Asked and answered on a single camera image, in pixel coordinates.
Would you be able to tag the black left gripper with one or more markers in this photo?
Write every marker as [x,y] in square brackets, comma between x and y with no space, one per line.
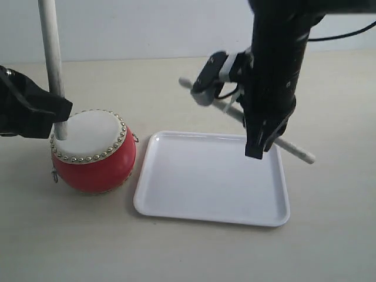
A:
[28,110]

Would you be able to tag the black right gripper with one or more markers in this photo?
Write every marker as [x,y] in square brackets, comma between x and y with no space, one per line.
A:
[269,78]

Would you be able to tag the white wooden drumstick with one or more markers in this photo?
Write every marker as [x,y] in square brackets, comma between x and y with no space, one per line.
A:
[293,147]

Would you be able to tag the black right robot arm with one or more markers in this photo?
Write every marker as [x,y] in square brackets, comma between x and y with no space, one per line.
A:
[280,34]

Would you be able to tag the red small drum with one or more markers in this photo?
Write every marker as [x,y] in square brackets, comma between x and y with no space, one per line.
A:
[98,154]

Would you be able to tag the white rectangular plastic tray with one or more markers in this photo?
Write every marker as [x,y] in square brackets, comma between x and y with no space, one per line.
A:
[206,176]

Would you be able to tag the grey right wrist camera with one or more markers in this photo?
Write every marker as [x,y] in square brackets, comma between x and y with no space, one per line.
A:
[210,81]

